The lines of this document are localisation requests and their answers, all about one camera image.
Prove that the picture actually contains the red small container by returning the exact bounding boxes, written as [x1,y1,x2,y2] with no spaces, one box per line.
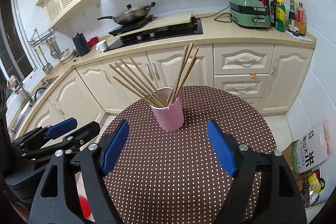
[87,36,99,48]

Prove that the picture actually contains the brown polka dot tablecloth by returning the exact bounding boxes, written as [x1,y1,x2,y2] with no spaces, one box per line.
[105,86,276,223]

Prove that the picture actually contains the green electric grill pot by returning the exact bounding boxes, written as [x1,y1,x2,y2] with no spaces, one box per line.
[230,0,270,29]

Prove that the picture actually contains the stacked bowls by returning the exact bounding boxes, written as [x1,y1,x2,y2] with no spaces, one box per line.
[59,49,75,64]

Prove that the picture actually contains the black glass gas hob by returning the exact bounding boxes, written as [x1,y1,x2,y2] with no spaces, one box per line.
[104,16,203,52]

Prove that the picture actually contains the black power cable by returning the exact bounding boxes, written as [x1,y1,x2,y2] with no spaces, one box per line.
[213,5,233,23]

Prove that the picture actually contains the white rice bag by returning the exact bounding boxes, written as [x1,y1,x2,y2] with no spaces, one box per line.
[291,123,329,174]

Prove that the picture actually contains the red plastic stool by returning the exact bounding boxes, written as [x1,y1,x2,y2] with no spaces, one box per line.
[79,196,91,218]

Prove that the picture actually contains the dark soy sauce bottle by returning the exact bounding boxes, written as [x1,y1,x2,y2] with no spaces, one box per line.
[288,0,295,32]

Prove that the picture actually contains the white mug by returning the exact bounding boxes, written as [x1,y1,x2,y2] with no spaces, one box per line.
[96,40,108,52]

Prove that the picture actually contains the wooden chopstick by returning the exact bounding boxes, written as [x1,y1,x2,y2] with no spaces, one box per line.
[166,45,189,105]
[127,53,167,107]
[168,43,194,105]
[115,57,167,107]
[109,63,166,107]
[169,47,200,105]
[167,48,188,104]
[113,76,164,107]
[109,59,167,108]
[172,56,197,103]

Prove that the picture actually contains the red label vinegar bottle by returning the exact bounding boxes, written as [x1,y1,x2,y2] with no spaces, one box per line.
[295,2,306,36]

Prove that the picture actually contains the beige cutting board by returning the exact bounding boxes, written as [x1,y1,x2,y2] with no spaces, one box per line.
[119,12,193,38]

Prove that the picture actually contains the hanging steel ladle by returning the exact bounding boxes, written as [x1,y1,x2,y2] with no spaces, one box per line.
[34,46,54,75]

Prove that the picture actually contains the black wok with lid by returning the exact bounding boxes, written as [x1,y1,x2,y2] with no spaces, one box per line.
[97,2,156,26]

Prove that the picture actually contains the pink cylindrical utensil cup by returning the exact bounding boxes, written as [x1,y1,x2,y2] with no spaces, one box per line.
[150,96,185,131]

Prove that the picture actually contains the wall utensil rack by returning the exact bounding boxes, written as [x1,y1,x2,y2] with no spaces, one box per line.
[27,28,58,48]

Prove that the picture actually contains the dark oil bottle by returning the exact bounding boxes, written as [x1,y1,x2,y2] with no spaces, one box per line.
[270,0,277,27]

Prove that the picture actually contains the steel kitchen sink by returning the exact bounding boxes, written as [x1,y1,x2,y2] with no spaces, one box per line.
[10,76,59,134]

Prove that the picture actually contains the dark blue knife block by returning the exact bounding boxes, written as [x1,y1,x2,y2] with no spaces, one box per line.
[72,33,91,57]

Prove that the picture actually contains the cardboard box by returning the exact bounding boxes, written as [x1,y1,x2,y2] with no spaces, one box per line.
[282,141,322,208]

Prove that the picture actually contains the black induction cooker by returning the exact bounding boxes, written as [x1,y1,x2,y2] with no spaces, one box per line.
[108,14,157,36]

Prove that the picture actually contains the green yellow-cap bottle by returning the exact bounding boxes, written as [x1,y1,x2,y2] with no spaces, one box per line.
[276,0,286,32]

